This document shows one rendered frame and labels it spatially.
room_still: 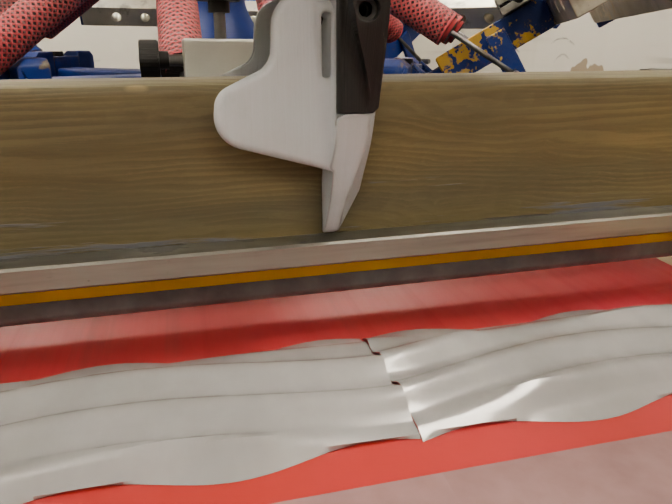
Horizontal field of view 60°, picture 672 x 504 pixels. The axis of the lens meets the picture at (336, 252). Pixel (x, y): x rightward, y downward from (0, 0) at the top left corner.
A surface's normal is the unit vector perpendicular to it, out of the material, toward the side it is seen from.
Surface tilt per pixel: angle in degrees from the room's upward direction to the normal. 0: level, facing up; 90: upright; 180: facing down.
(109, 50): 90
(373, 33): 103
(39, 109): 90
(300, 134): 85
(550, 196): 90
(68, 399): 29
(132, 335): 0
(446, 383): 34
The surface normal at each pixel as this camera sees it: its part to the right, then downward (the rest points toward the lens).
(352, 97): 0.26, 0.28
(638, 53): -0.97, 0.07
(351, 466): 0.01, -0.94
